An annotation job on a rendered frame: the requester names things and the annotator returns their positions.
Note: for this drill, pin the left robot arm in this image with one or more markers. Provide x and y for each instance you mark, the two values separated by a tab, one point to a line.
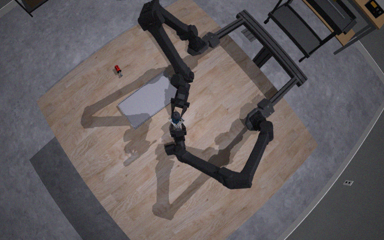
228	178

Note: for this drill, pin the blue nut driver barrel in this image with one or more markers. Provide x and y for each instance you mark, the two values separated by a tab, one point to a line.
175	117

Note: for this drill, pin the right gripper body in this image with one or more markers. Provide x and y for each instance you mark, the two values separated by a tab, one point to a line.
179	103

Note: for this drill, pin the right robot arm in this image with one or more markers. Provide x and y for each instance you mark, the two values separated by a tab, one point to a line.
152	21

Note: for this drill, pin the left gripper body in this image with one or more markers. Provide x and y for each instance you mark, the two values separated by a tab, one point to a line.
173	131

